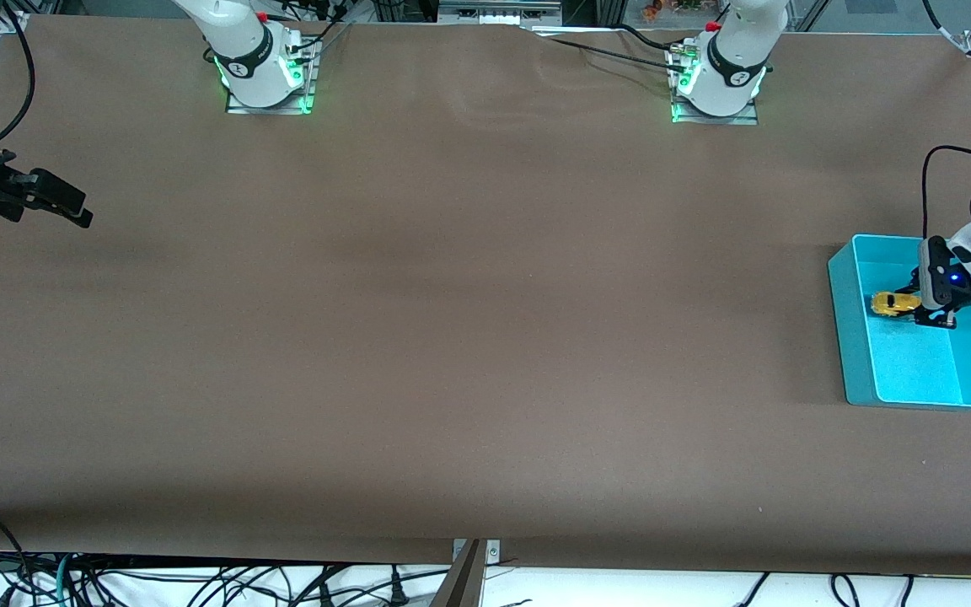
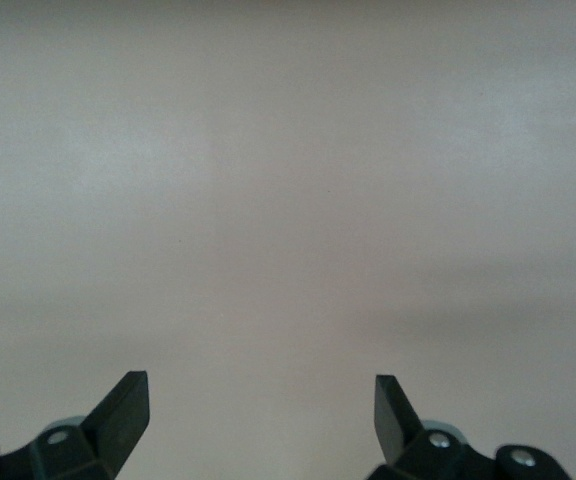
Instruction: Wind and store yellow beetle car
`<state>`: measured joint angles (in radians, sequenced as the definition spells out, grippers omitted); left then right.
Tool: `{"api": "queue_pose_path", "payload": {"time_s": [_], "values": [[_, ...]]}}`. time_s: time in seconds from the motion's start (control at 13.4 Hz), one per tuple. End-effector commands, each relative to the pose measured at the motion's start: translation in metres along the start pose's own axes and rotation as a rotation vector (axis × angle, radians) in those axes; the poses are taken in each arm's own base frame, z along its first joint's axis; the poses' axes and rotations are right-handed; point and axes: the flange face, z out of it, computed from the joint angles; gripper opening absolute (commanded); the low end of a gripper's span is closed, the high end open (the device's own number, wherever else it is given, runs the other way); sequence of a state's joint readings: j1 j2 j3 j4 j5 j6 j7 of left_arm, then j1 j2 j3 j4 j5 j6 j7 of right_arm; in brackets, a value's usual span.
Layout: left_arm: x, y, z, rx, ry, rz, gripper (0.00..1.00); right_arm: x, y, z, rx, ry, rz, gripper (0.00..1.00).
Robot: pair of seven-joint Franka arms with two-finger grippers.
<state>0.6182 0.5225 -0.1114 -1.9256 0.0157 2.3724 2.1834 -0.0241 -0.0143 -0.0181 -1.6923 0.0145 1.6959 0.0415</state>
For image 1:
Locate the small metal bracket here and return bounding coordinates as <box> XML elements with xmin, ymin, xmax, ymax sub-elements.
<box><xmin>452</xmin><ymin>540</ymin><xmax>502</xmax><ymax>564</ymax></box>

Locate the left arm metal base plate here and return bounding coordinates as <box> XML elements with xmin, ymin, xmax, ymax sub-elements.
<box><xmin>669</xmin><ymin>46</ymin><xmax>761</xmax><ymax>126</ymax></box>

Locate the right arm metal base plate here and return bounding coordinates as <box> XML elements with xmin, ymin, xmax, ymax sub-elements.
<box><xmin>226</xmin><ymin>38</ymin><xmax>319</xmax><ymax>115</ymax></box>

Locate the cyan plastic bin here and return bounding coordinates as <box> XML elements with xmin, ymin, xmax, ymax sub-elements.
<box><xmin>828</xmin><ymin>234</ymin><xmax>971</xmax><ymax>411</ymax></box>

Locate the yellow beetle toy car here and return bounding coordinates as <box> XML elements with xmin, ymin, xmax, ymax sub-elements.
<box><xmin>871</xmin><ymin>290</ymin><xmax>924</xmax><ymax>320</ymax></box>

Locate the black cable on table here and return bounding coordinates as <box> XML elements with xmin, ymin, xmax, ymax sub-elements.
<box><xmin>532</xmin><ymin>24</ymin><xmax>693</xmax><ymax>70</ymax></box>

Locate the aluminium frame bar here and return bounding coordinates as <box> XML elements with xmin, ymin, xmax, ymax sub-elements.
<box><xmin>437</xmin><ymin>0</ymin><xmax>564</xmax><ymax>24</ymax></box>

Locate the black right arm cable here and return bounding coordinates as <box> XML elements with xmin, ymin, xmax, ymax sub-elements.
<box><xmin>0</xmin><ymin>0</ymin><xmax>37</xmax><ymax>146</ymax></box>

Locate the dark wooden post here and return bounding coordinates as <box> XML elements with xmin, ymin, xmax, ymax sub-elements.
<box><xmin>429</xmin><ymin>540</ymin><xmax>486</xmax><ymax>607</ymax></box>

